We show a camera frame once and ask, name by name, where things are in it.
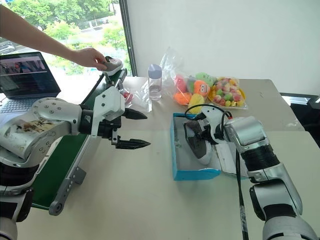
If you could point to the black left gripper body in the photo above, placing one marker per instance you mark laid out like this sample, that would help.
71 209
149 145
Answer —
107 128

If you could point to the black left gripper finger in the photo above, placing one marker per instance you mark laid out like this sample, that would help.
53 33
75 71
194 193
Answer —
135 114
132 144

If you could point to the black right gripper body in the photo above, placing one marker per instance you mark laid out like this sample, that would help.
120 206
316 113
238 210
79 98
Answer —
211 135

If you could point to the grey shoe with white sole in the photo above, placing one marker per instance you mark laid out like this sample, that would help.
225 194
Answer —
200 150
113 64

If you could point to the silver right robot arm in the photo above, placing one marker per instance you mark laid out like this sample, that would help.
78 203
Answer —
272 175

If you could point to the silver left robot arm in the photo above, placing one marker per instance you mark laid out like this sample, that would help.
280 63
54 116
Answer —
50 117

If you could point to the person's bare forearm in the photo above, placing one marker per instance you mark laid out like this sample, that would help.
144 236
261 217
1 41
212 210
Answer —
30 32

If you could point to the blue cardboard shoebox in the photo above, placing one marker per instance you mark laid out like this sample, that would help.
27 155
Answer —
195 173

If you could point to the person's bare hand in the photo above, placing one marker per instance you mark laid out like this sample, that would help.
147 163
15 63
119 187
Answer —
87 57

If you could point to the small clear plastic bag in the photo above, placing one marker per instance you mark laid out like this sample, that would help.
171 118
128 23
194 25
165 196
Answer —
140 97

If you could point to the small red toy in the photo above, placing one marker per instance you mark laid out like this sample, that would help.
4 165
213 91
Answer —
127 97

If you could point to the yellow plush toy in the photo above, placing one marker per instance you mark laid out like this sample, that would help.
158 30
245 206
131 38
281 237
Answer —
196 101

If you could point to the clear bottle with lavender cap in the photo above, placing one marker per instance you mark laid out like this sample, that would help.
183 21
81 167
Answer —
155 85

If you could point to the small orange plush toy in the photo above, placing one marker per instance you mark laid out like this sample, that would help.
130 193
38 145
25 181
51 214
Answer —
182 98

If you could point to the bag of colourful candy balls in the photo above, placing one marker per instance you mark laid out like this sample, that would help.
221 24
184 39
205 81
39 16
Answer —
227 93

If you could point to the orange plush with face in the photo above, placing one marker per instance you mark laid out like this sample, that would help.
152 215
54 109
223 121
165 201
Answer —
202 88

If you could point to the pink plush toy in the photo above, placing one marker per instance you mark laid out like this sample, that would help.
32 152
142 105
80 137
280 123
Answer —
181 83

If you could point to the green plush toy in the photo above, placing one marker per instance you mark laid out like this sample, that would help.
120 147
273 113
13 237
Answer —
206 78

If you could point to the green conveyor belt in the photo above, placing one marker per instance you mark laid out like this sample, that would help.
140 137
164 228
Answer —
57 162

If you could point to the clear bag of plush toys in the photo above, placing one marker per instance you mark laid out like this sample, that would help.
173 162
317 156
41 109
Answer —
180 72

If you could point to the open grey laptop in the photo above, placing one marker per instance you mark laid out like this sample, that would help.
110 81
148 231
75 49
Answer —
27 75

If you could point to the black chair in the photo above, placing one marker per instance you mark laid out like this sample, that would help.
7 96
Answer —
305 112

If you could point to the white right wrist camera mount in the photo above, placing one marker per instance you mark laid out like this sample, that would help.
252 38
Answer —
212 116

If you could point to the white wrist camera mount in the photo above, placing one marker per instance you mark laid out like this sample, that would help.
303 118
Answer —
110 102
212 116

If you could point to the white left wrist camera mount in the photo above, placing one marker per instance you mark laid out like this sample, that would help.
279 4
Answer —
110 102

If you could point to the dark window frame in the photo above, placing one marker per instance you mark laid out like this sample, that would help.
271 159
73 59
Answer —
128 37

